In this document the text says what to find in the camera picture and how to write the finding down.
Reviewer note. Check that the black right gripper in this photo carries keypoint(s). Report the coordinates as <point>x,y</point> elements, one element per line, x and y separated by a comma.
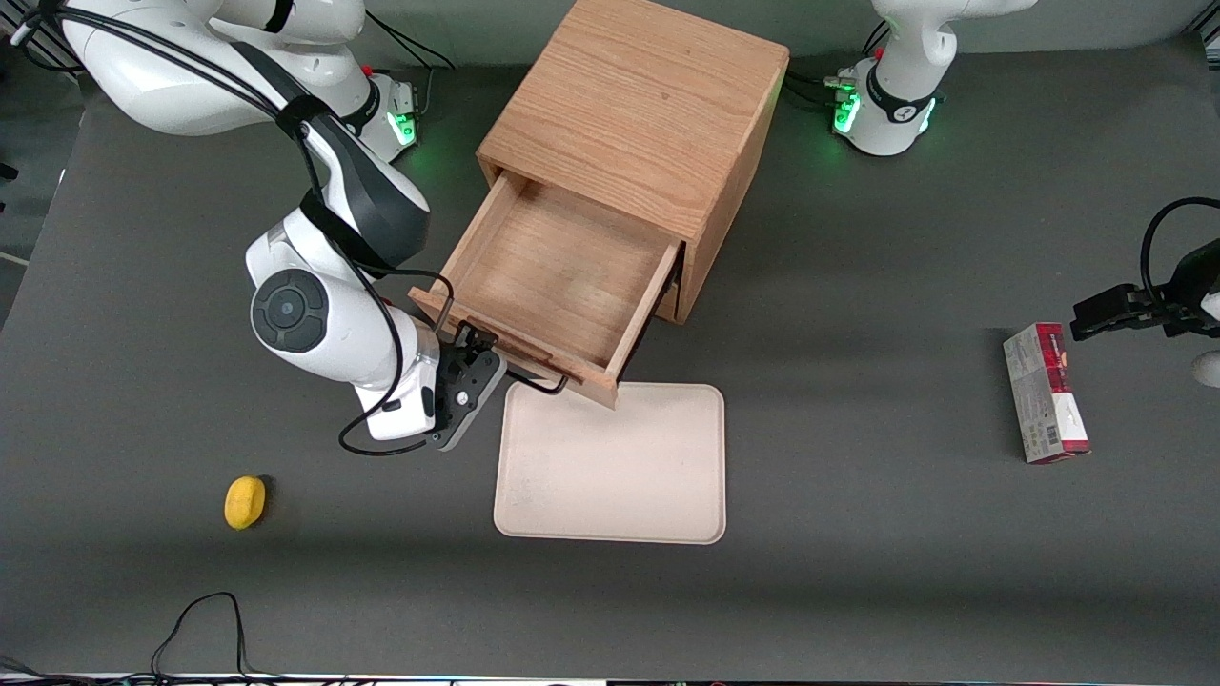
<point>456,365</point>

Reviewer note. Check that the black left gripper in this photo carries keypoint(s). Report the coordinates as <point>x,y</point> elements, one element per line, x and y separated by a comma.
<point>1189,286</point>

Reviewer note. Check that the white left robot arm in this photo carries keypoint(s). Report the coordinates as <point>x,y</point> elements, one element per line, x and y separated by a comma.
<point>905,86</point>

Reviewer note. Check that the wooden drawer cabinet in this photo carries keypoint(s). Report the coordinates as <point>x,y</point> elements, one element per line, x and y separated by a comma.
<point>639,105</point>

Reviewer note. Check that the grey and red carton box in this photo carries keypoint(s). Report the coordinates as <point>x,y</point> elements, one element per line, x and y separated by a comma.
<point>1044,393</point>

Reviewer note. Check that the beige plastic tray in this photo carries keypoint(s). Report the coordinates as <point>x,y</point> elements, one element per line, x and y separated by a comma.
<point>610,467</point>

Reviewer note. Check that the yellow lemon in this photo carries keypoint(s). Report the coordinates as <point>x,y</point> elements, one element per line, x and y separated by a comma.
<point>245,502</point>

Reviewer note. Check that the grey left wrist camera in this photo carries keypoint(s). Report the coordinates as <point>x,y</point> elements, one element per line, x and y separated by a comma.
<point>1209,369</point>

